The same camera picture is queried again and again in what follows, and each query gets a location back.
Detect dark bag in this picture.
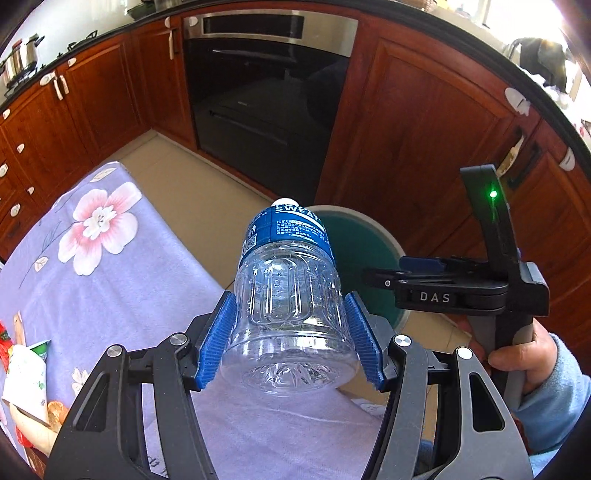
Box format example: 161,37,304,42
510,37,568,90

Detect person's right hand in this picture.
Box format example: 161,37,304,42
485,318,560,395

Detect red snack wrapper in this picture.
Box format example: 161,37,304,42
0,320,14,370

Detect clear plastic bottle blue label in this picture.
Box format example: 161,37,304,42
221,198,361,394

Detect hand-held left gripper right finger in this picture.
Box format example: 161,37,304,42
344,292,532,480

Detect green trash bin white rim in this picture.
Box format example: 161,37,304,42
307,204,409,330

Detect pale yellow fruit peel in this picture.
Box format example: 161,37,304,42
9,406,58,457

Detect purple floral tablecloth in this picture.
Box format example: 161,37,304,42
0,161,402,480

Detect black kitchen countertop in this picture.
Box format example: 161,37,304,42
0,0,591,158

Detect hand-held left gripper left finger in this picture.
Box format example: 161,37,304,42
44,291,238,480

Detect black cabinet handle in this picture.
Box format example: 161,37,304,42
508,141,542,188

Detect person's right forearm blue sleeve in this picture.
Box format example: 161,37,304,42
519,332,591,455

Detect red-brown cabinet with drawers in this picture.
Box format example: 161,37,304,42
0,18,199,264

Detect steel cooking pot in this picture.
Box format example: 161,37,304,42
2,34,41,79

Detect black built-in oven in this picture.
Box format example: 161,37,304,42
180,11,360,200

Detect black gas stove grate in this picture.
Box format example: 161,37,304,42
4,30,100,93

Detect white paper cup green print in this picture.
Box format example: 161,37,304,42
1,339,52,426

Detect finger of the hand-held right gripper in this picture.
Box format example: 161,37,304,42
362,268,486,291
399,255,492,274

